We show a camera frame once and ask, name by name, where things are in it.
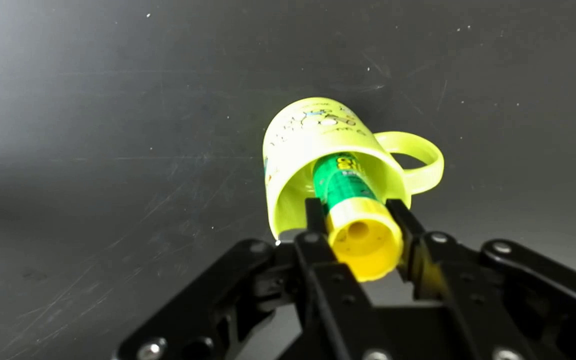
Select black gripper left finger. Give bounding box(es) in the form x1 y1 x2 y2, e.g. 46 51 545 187
294 198 396 360

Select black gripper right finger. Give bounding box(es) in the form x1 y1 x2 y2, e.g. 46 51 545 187
386 200 502 360

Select green and yellow glue stick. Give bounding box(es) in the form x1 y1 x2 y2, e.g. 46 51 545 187
311 154 402 282

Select yellow mug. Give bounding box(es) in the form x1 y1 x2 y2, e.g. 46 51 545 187
262 97 445 237

